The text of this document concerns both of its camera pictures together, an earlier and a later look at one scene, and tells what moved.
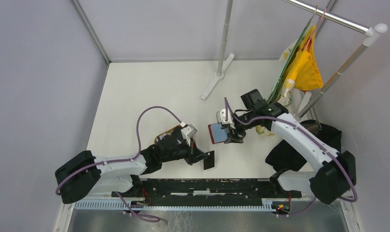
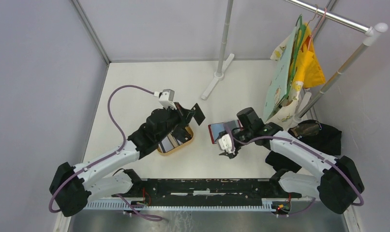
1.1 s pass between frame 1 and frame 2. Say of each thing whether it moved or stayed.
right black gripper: moved
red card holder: stayed
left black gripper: moved
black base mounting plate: stayed
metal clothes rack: stayed
